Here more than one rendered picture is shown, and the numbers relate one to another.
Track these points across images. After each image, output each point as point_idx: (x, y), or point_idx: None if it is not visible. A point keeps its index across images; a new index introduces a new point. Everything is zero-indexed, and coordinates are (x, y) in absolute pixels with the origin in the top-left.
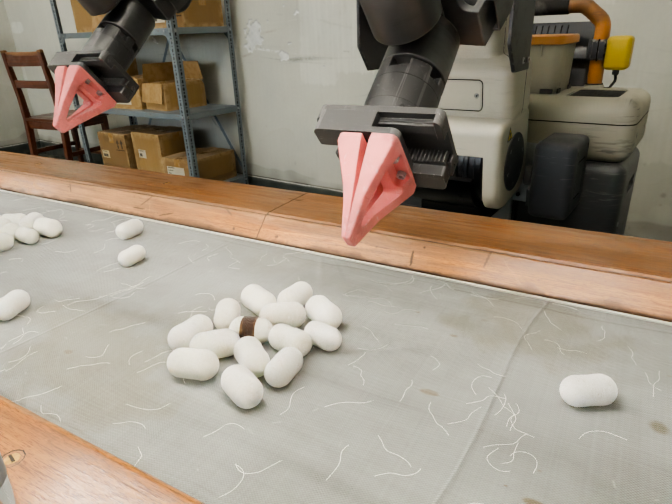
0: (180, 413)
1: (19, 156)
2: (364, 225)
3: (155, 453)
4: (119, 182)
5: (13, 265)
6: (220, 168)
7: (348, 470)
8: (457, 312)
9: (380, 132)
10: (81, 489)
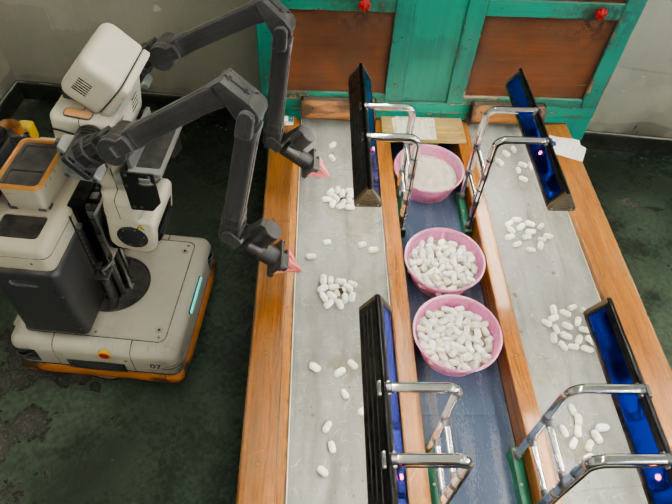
0: None
1: (255, 382)
2: (324, 173)
3: None
4: (278, 286)
5: (344, 270)
6: None
7: None
8: (313, 177)
9: (319, 158)
10: (387, 191)
